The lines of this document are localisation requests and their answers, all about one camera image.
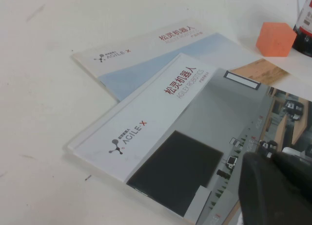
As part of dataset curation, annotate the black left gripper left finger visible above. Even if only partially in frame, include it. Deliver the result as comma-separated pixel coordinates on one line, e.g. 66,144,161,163
238,152,312,225

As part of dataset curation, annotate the brochure with pale blue cover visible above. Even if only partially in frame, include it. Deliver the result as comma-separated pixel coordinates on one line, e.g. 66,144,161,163
70,19,292,104

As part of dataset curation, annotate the orange foam block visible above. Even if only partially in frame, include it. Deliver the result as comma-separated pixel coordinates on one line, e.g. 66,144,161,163
255,22,297,57

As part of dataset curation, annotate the black mesh pen holder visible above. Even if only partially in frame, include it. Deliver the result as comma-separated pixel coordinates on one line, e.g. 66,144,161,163
292,0,312,58

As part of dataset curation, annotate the brochure with robot photo cover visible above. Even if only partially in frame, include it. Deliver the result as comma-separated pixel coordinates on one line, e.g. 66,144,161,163
63,52,312,225

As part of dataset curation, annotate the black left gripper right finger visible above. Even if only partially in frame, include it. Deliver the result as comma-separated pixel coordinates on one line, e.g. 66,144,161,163
271,151,312,198

